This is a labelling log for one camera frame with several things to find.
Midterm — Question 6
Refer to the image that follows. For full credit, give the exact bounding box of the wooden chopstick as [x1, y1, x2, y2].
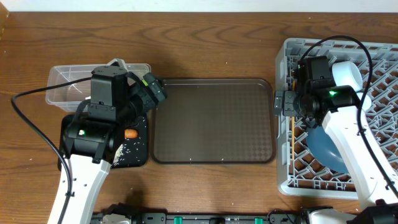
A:
[290, 80, 296, 161]

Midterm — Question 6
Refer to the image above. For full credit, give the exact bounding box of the light blue bowl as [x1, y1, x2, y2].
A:
[331, 61, 363, 92]

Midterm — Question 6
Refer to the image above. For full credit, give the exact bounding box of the orange carrot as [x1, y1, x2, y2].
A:
[124, 129, 138, 139]

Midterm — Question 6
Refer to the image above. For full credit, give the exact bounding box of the dark blue plate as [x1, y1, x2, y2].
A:
[305, 126, 348, 174]

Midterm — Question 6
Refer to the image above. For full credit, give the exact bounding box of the pile of white rice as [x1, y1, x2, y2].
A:
[111, 141, 144, 167]

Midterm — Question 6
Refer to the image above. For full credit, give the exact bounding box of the grey dishwasher rack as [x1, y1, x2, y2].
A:
[275, 38, 397, 200]

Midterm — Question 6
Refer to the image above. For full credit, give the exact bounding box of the light blue cup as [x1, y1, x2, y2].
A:
[356, 92, 372, 112]

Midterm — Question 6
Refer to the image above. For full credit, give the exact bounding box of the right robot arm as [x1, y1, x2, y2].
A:
[274, 80, 397, 223]

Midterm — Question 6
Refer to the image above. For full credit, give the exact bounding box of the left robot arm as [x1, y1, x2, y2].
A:
[48, 68, 167, 223]

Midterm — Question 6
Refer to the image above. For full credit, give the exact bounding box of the black plastic tray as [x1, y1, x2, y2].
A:
[60, 113, 149, 169]

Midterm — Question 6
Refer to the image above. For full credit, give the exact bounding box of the dark brown serving tray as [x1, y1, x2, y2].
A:
[150, 78, 277, 164]

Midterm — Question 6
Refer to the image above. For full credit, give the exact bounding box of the clear plastic bin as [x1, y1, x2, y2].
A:
[45, 63, 151, 113]

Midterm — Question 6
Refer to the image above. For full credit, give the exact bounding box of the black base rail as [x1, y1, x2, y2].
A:
[90, 212, 308, 224]

